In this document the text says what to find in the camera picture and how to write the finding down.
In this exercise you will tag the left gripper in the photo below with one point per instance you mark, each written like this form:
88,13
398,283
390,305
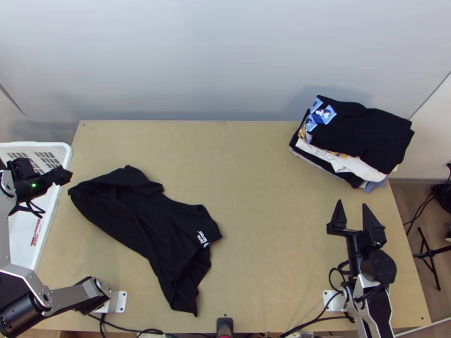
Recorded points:
59,176

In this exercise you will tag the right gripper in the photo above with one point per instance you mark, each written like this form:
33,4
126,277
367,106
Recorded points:
356,246

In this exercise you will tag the black t-shirt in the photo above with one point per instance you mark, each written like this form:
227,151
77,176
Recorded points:
141,218

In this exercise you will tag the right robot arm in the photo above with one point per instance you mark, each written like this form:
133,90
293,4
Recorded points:
380,266

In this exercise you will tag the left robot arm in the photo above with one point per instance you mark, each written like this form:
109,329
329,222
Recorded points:
31,281

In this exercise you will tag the white laundry basket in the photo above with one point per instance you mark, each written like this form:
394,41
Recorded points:
17,229

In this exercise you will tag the black tripod stand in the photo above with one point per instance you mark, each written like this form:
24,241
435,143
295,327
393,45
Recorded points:
428,247

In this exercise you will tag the pile of folded clothes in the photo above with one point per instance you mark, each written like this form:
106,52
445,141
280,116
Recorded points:
370,141

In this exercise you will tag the black bag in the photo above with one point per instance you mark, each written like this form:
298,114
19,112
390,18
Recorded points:
442,197

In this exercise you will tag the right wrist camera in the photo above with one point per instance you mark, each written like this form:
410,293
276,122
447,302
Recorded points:
377,239

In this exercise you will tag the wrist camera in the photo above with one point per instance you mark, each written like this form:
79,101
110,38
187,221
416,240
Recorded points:
377,239
21,168

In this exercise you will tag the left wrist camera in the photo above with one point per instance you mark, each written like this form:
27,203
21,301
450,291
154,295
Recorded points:
21,168

